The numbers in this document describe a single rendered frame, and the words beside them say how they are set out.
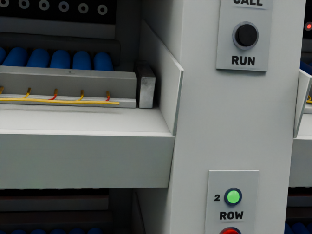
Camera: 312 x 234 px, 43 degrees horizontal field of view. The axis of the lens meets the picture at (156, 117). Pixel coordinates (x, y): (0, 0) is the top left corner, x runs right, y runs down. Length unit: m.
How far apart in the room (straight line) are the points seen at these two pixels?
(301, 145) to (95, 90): 0.17
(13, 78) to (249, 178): 0.20
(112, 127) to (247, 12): 0.13
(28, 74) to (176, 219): 0.16
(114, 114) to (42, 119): 0.06
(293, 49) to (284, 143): 0.07
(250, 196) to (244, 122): 0.06
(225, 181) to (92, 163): 0.10
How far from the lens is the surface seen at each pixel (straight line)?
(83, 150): 0.29
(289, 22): 0.32
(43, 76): 0.33
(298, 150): 0.34
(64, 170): 0.30
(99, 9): 0.46
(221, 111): 0.30
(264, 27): 0.31
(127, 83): 0.33
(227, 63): 0.30
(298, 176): 0.35
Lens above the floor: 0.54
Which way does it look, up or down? 7 degrees down
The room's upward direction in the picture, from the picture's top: 3 degrees clockwise
